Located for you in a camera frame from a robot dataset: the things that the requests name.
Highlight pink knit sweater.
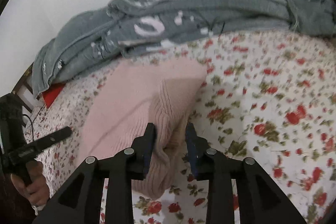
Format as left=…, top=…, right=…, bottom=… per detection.
left=76, top=57, right=207, bottom=200

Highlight person's left hand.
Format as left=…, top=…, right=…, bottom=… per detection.
left=10, top=161, right=50, bottom=206

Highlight wooden bed headboard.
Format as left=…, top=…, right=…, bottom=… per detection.
left=11, top=64, right=40, bottom=127

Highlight red pillow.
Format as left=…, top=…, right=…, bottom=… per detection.
left=42, top=83, right=65, bottom=109

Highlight floral bed sheet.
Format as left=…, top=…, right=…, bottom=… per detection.
left=31, top=31, right=335, bottom=223

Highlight grey patterned quilt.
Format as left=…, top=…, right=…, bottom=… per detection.
left=32, top=0, right=335, bottom=96

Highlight thin black cable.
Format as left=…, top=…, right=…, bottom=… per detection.
left=22, top=104, right=44, bottom=146

